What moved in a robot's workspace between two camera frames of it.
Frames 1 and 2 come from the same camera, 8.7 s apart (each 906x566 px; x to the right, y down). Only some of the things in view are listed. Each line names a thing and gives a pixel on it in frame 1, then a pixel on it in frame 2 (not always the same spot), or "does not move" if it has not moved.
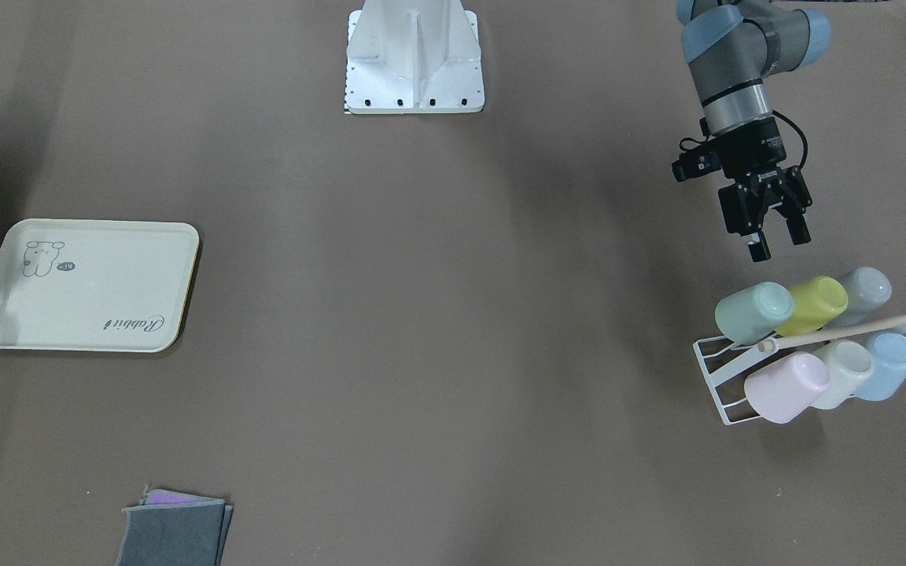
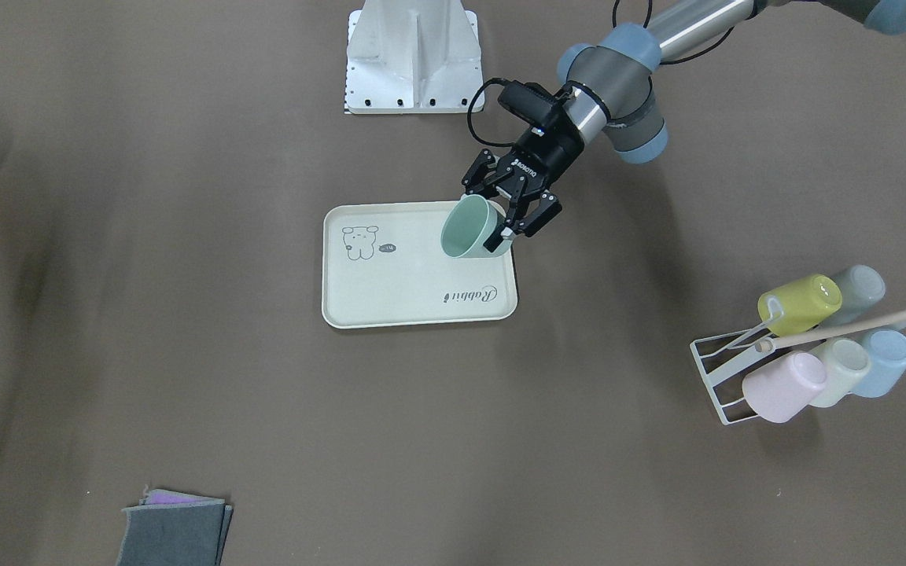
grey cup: x=867 y=290 does not move
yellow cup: x=816 y=302 does not move
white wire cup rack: x=719 y=358 does not move
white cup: x=850 y=365 does not move
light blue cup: x=894 y=356 does not move
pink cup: x=781 y=392 does not move
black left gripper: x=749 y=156 -> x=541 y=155
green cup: x=749 y=315 -> x=469 y=225
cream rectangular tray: x=89 y=285 -> x=383 y=263
